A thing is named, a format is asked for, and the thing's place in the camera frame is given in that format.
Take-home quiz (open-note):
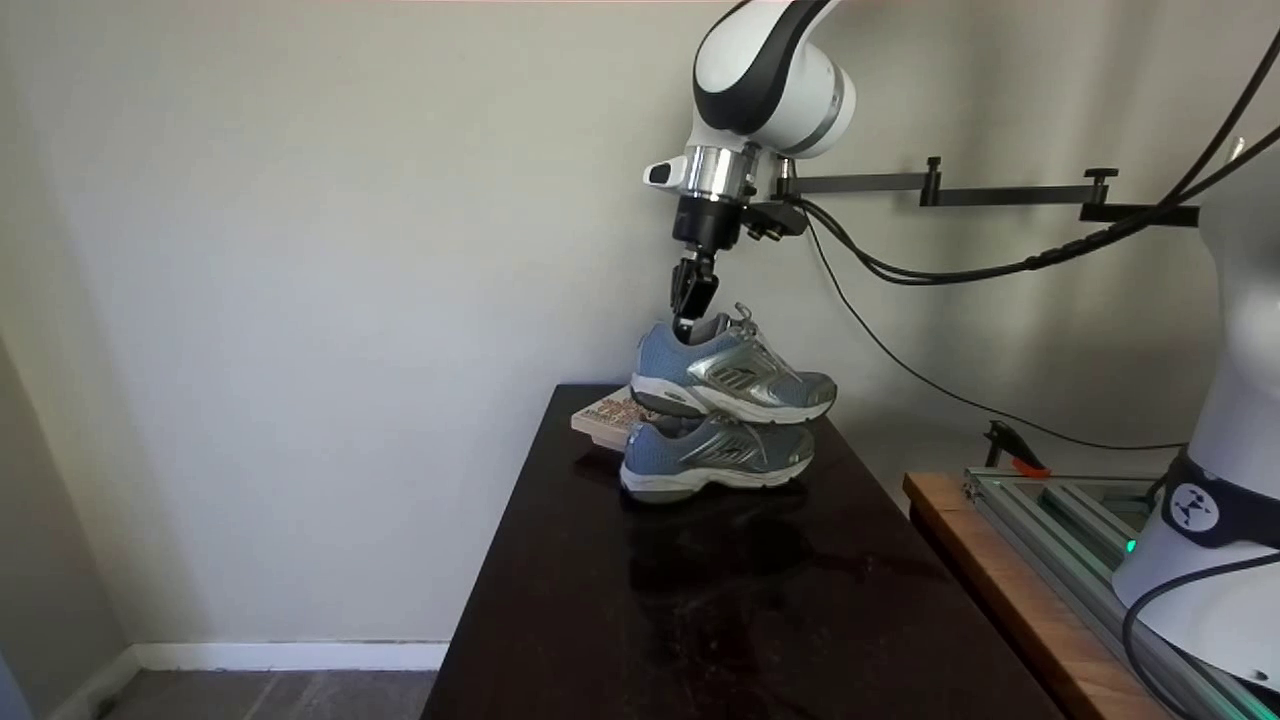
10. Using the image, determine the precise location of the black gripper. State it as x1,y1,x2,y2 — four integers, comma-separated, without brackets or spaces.
666,191,743,321

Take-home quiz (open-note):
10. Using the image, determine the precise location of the grey blue running shoe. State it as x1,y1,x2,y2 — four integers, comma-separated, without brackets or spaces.
625,304,838,431
617,411,818,510

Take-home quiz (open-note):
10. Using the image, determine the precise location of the white paperback book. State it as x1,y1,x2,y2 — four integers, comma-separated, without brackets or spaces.
566,383,648,458

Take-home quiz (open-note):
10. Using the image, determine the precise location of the red black clamp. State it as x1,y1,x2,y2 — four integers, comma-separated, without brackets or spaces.
981,417,1051,481

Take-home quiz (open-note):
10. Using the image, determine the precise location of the wooden board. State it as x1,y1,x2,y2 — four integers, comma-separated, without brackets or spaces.
901,468,1175,720

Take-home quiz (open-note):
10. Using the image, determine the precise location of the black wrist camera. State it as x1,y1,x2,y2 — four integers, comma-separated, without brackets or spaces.
740,198,810,249

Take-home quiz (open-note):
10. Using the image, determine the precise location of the black cable bundle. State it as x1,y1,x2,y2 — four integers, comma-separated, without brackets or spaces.
795,24,1280,293

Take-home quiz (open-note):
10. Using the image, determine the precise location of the thin black cable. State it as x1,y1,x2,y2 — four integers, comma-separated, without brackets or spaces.
805,219,1190,458

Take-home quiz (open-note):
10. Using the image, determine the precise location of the black camera mount boom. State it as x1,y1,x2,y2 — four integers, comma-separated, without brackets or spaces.
783,158,1188,233

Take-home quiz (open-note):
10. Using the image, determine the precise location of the aluminium rail frame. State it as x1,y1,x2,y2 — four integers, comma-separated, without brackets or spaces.
965,465,1280,720

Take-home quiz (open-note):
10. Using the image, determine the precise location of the black base cable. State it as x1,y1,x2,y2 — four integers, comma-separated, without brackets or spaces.
1115,555,1280,694

